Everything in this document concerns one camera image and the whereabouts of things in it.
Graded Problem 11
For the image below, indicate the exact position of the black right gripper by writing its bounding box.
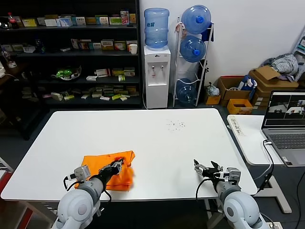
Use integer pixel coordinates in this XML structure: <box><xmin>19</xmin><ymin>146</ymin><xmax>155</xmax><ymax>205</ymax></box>
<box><xmin>193</xmin><ymin>159</ymin><xmax>225</xmax><ymax>182</ymax></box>

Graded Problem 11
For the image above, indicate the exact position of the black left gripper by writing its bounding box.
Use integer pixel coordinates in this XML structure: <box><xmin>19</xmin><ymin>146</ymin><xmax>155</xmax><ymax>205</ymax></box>
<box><xmin>98</xmin><ymin>157</ymin><xmax>127</xmax><ymax>181</ymax></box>

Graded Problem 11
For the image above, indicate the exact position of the orange t-shirt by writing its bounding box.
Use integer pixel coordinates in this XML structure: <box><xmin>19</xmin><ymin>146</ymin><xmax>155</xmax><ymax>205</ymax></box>
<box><xmin>74</xmin><ymin>150</ymin><xmax>136</xmax><ymax>192</ymax></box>

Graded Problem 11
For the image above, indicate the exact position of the grey striped clothes pile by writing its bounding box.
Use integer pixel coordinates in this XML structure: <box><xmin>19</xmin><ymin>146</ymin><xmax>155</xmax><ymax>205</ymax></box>
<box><xmin>262</xmin><ymin>53</ymin><xmax>298</xmax><ymax>79</ymax></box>

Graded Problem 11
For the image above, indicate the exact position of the large white work table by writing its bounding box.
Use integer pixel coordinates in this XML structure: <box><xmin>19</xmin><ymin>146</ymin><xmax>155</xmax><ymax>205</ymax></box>
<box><xmin>0</xmin><ymin>108</ymin><xmax>259</xmax><ymax>219</ymax></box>

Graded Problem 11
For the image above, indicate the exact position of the small white side table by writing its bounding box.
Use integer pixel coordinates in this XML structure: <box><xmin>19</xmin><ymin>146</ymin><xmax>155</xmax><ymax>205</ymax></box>
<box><xmin>227</xmin><ymin>114</ymin><xmax>293</xmax><ymax>214</ymax></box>

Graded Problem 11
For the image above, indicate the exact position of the white power strip with writing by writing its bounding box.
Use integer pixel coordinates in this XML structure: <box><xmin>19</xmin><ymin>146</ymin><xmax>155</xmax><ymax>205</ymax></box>
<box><xmin>227</xmin><ymin>115</ymin><xmax>246</xmax><ymax>137</ymax></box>

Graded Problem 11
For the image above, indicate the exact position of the orange yellow open box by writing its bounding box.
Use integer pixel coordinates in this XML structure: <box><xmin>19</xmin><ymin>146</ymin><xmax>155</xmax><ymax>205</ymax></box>
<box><xmin>226</xmin><ymin>98</ymin><xmax>253</xmax><ymax>115</ymax></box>

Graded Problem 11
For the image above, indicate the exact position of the small yellow box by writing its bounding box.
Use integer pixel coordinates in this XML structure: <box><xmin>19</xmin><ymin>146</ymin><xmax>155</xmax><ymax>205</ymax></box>
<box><xmin>204</xmin><ymin>94</ymin><xmax>221</xmax><ymax>105</ymax></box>

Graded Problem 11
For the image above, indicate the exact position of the red-rimmed open cardboard box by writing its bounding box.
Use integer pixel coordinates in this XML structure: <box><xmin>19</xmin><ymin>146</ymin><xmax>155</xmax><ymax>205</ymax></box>
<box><xmin>216</xmin><ymin>75</ymin><xmax>251</xmax><ymax>107</ymax></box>

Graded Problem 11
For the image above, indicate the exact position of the grey plastic bag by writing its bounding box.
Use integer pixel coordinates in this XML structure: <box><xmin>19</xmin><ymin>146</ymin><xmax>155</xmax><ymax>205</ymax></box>
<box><xmin>204</xmin><ymin>81</ymin><xmax>219</xmax><ymax>96</ymax></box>

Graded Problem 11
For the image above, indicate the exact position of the white metal jug rack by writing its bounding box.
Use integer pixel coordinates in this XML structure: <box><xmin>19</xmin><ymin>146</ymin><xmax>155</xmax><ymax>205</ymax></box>
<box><xmin>172</xmin><ymin>16</ymin><xmax>214</xmax><ymax>107</ymax></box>

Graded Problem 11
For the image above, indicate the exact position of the white water dispenser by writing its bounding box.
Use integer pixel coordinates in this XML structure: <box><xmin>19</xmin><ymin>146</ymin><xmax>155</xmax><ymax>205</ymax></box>
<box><xmin>142</xmin><ymin>45</ymin><xmax>171</xmax><ymax>109</ymax></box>

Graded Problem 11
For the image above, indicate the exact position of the grey laptop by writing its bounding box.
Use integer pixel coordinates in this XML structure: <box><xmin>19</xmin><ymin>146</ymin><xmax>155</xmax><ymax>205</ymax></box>
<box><xmin>261</xmin><ymin>90</ymin><xmax>305</xmax><ymax>168</ymax></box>

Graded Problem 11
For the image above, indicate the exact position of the closed brown cardboard box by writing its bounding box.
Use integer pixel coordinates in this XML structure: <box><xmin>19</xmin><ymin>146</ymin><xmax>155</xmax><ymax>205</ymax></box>
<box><xmin>251</xmin><ymin>85</ymin><xmax>298</xmax><ymax>110</ymax></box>

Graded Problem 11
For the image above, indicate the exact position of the blue white plush toy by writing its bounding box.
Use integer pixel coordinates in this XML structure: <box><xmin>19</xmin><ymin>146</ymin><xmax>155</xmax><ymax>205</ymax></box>
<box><xmin>238</xmin><ymin>74</ymin><xmax>257</xmax><ymax>99</ymax></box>

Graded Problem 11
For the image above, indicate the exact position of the red white medicine box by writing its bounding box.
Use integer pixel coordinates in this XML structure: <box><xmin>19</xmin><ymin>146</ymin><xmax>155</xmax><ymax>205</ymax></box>
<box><xmin>94</xmin><ymin>68</ymin><xmax>111</xmax><ymax>77</ymax></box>

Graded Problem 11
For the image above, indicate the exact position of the black stand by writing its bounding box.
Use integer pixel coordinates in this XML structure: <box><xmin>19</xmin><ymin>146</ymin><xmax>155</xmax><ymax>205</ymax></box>
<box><xmin>202</xmin><ymin>60</ymin><xmax>210</xmax><ymax>80</ymax></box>

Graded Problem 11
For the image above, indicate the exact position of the bowl with green fruit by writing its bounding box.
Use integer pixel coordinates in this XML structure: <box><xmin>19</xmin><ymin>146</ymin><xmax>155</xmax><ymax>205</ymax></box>
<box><xmin>51</xmin><ymin>64</ymin><xmax>81</xmax><ymax>81</ymax></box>

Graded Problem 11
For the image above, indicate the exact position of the open brown cardboard box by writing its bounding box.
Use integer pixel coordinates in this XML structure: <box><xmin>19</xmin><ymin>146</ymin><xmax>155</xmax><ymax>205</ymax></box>
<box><xmin>247</xmin><ymin>65</ymin><xmax>299</xmax><ymax>89</ymax></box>

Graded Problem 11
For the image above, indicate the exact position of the dark blue hanging cloth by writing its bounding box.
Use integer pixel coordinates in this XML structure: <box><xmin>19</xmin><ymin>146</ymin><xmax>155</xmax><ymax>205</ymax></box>
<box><xmin>201</xmin><ymin>22</ymin><xmax>214</xmax><ymax>42</ymax></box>

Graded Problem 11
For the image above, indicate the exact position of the black shelf unit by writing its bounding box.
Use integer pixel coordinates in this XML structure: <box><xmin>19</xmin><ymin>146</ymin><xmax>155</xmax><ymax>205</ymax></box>
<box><xmin>0</xmin><ymin>0</ymin><xmax>142</xmax><ymax>140</ymax></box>

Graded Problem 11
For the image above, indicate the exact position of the labelled blue water jug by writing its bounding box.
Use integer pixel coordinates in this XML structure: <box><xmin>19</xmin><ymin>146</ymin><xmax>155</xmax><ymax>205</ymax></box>
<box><xmin>143</xmin><ymin>7</ymin><xmax>170</xmax><ymax>51</ymax></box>

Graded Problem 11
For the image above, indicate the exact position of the pink hanging cloth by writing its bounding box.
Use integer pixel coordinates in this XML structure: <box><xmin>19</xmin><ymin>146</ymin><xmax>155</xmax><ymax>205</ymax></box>
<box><xmin>174</xmin><ymin>21</ymin><xmax>186</xmax><ymax>38</ymax></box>

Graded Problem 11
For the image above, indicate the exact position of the green white medicine box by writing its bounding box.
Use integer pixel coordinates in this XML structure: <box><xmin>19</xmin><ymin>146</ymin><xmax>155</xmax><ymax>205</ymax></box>
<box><xmin>95</xmin><ymin>15</ymin><xmax>109</xmax><ymax>25</ymax></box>

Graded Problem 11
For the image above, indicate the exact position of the tall pink carton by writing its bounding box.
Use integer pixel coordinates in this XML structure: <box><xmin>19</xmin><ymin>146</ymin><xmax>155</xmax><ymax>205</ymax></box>
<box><xmin>120</xmin><ymin>10</ymin><xmax>130</xmax><ymax>24</ymax></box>

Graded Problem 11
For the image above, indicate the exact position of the pale plastic rack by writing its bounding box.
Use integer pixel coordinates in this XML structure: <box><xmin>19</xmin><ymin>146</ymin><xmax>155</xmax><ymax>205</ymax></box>
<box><xmin>293</xmin><ymin>30</ymin><xmax>305</xmax><ymax>72</ymax></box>

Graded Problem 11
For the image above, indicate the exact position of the blue white carton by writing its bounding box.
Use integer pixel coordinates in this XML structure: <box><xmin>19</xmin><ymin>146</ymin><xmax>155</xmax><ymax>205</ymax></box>
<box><xmin>57</xmin><ymin>15</ymin><xmax>72</xmax><ymax>27</ymax></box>

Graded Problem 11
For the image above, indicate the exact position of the yellow medicine box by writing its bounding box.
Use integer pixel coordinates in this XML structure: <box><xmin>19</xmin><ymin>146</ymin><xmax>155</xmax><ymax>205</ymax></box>
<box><xmin>21</xmin><ymin>18</ymin><xmax>38</xmax><ymax>27</ymax></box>

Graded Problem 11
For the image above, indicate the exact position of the cola bottle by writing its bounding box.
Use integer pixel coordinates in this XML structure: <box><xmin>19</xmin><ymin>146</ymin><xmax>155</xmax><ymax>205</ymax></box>
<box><xmin>7</xmin><ymin>11</ymin><xmax>20</xmax><ymax>29</ymax></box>

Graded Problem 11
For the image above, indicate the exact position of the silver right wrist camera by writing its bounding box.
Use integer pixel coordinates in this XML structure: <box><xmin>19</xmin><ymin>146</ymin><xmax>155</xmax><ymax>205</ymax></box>
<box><xmin>224</xmin><ymin>167</ymin><xmax>242</xmax><ymax>185</ymax></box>

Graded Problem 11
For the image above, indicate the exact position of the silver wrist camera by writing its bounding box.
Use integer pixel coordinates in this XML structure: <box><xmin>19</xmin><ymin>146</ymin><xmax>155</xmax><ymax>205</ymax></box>
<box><xmin>224</xmin><ymin>167</ymin><xmax>242</xmax><ymax>185</ymax></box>
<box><xmin>72</xmin><ymin>166</ymin><xmax>92</xmax><ymax>180</ymax></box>

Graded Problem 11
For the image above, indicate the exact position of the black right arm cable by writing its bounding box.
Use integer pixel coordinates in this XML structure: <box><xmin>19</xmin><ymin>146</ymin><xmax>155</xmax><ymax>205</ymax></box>
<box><xmin>195</xmin><ymin>178</ymin><xmax>215</xmax><ymax>201</ymax></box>

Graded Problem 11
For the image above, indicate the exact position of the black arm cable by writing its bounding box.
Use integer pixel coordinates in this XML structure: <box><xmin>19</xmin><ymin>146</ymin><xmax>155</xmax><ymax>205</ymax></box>
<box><xmin>195</xmin><ymin>178</ymin><xmax>215</xmax><ymax>201</ymax></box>
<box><xmin>63</xmin><ymin>175</ymin><xmax>84</xmax><ymax>191</ymax></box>

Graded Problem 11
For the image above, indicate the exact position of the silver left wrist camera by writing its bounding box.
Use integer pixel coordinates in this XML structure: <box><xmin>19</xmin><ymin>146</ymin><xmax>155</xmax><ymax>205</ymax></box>
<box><xmin>72</xmin><ymin>166</ymin><xmax>92</xmax><ymax>180</ymax></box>

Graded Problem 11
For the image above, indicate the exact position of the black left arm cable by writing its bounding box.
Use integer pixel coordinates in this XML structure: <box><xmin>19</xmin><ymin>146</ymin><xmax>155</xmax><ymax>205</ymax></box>
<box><xmin>63</xmin><ymin>175</ymin><xmax>84</xmax><ymax>191</ymax></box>

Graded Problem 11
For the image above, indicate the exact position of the black adapter cable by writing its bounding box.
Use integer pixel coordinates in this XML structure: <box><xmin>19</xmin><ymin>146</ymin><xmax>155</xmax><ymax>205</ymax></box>
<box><xmin>258</xmin><ymin>139</ymin><xmax>275</xmax><ymax>191</ymax></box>

